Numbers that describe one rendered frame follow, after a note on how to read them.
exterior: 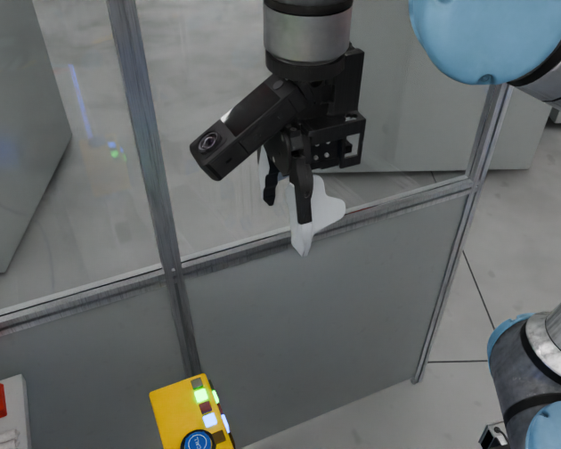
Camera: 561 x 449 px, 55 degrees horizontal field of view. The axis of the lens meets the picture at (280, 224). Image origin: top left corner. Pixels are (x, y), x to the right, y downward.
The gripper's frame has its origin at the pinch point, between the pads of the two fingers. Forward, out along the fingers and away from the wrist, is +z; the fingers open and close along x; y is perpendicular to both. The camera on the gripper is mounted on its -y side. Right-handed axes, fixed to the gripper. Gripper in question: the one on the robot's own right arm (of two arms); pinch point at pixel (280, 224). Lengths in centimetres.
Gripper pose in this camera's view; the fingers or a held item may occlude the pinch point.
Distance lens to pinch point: 60.3
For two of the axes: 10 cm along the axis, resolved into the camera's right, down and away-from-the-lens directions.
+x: -4.0, -6.1, 6.8
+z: -0.1, 7.5, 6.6
